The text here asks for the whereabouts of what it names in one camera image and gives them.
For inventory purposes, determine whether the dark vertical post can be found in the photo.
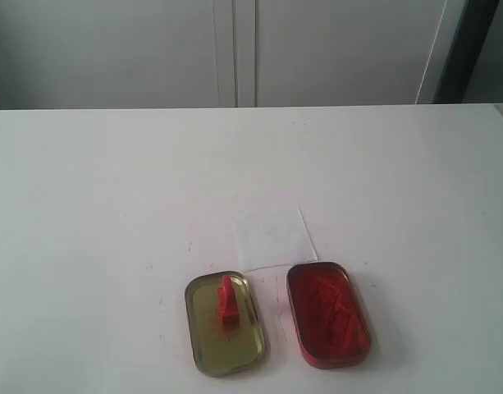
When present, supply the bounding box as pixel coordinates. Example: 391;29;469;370
432;0;500;104

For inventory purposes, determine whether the red plastic stamp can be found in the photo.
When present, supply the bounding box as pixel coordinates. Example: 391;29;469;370
217;275;240;328

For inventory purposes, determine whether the white cabinet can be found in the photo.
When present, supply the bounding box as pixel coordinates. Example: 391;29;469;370
0;1;464;109

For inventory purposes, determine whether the gold metal tin lid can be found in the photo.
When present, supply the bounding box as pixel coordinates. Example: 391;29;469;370
185;271;266;377

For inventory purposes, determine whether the red ink pad tin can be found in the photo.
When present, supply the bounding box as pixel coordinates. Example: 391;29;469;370
286;262;372;369

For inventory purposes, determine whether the white paper sheet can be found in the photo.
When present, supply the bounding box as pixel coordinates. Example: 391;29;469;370
234;208;318;272

